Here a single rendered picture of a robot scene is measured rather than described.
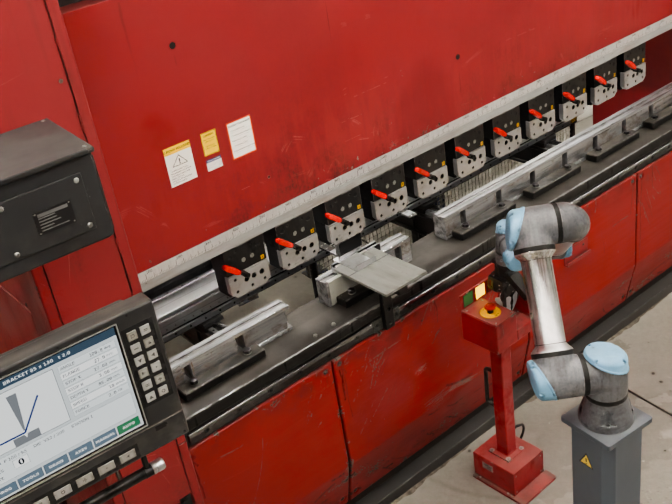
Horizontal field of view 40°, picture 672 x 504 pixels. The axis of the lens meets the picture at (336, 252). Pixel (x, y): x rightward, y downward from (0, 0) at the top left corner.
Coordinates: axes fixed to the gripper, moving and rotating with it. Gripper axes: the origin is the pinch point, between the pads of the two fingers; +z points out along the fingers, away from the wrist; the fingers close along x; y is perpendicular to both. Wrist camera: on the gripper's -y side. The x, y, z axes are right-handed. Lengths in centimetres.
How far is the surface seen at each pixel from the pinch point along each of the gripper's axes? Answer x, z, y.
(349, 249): 36, -27, 40
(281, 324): 70, -15, 39
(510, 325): 8.0, -1.8, -6.4
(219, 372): 98, -14, 35
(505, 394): 6.8, 31.7, -3.9
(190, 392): 109, -14, 34
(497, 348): 15.0, 3.8, -6.6
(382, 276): 38, -25, 22
